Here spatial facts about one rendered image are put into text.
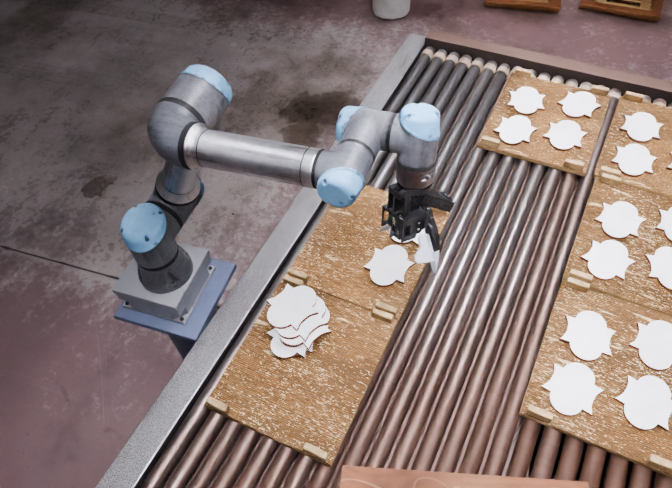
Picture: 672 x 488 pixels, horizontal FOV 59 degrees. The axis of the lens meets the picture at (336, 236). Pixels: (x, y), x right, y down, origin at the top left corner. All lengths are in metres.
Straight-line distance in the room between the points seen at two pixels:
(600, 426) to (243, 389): 0.85
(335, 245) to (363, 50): 2.48
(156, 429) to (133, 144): 2.36
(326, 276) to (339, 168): 0.68
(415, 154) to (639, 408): 0.83
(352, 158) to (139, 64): 3.33
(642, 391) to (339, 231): 0.89
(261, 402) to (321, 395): 0.15
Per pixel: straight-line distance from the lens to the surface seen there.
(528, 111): 2.16
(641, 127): 2.20
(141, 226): 1.56
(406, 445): 1.47
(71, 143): 3.85
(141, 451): 1.57
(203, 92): 1.28
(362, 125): 1.11
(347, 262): 1.69
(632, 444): 1.56
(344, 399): 1.49
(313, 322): 1.53
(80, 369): 2.86
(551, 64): 2.37
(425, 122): 1.08
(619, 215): 1.90
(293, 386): 1.51
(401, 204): 1.19
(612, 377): 1.61
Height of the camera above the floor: 2.31
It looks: 52 degrees down
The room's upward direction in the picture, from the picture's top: 6 degrees counter-clockwise
